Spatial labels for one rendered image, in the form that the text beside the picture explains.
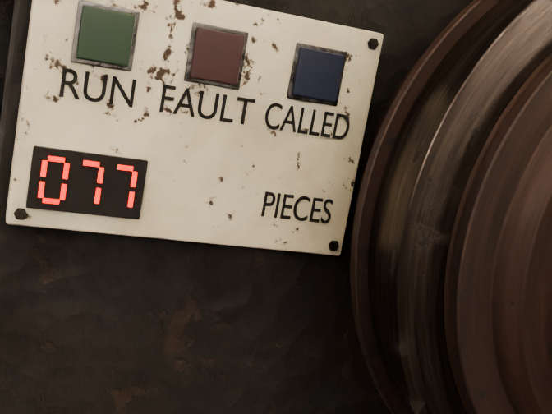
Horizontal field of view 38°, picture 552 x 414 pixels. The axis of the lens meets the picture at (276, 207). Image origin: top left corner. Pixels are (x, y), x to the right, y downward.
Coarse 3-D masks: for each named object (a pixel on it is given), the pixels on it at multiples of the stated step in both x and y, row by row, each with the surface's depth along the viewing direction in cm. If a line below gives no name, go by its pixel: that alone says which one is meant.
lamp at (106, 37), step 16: (96, 16) 54; (112, 16) 54; (128, 16) 55; (80, 32) 54; (96, 32) 54; (112, 32) 55; (128, 32) 55; (80, 48) 54; (96, 48) 54; (112, 48) 55; (128, 48) 55; (128, 64) 55
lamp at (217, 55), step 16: (208, 32) 57; (224, 32) 57; (208, 48) 57; (224, 48) 57; (240, 48) 58; (192, 64) 57; (208, 64) 57; (224, 64) 58; (240, 64) 58; (224, 80) 58
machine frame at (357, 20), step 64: (0, 0) 62; (256, 0) 60; (320, 0) 61; (384, 0) 63; (448, 0) 65; (0, 64) 63; (384, 64) 64; (0, 128) 59; (0, 192) 57; (0, 256) 58; (64, 256) 59; (128, 256) 61; (192, 256) 63; (256, 256) 64; (320, 256) 66; (0, 320) 59; (64, 320) 60; (128, 320) 62; (192, 320) 64; (256, 320) 66; (320, 320) 68; (0, 384) 60; (64, 384) 62; (128, 384) 63; (192, 384) 65; (256, 384) 67; (320, 384) 69
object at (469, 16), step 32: (480, 0) 56; (448, 32) 56; (416, 64) 56; (416, 96) 56; (384, 128) 56; (384, 160) 56; (352, 224) 66; (352, 256) 58; (352, 288) 58; (384, 384) 61
